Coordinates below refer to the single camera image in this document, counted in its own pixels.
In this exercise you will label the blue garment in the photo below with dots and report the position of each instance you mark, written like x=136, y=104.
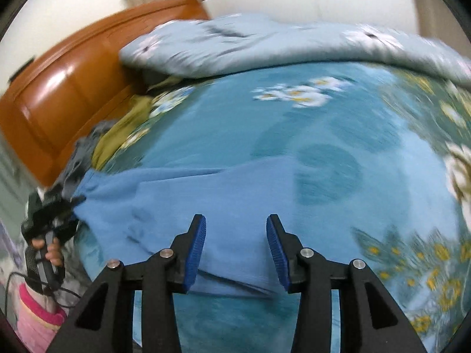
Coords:
x=176, y=220

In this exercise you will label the wooden headboard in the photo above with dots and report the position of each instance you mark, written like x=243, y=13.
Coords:
x=84, y=70

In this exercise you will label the olive green cloth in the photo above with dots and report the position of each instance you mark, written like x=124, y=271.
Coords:
x=121, y=128

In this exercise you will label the person's left hand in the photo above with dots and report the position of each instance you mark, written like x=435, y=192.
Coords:
x=51, y=252

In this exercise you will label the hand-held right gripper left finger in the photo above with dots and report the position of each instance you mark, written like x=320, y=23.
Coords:
x=194, y=250

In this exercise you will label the light blue floral quilt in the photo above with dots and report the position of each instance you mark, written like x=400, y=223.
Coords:
x=279, y=44

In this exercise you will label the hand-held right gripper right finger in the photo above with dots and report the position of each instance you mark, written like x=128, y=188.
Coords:
x=276, y=250

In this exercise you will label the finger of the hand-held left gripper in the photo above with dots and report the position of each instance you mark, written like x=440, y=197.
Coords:
x=70, y=203

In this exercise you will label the grey cloth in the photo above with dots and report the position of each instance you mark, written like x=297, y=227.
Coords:
x=82, y=154

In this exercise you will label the floral blue bed sheet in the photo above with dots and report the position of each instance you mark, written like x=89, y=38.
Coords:
x=294, y=176

